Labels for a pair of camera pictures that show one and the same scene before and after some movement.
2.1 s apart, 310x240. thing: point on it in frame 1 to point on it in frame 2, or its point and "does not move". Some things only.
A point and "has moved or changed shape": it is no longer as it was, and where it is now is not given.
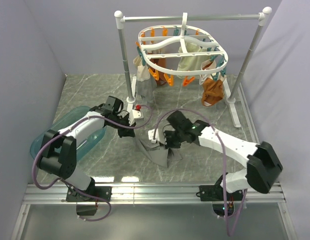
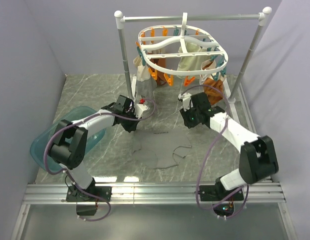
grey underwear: x=160 y=155 has moved or changed shape
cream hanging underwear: x=192 y=63 does not move
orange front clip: x=186 y=81 does not move
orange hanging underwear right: x=212 y=91 does not move
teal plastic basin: x=85 y=146 does not move
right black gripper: x=168 y=144 to x=189 y=124
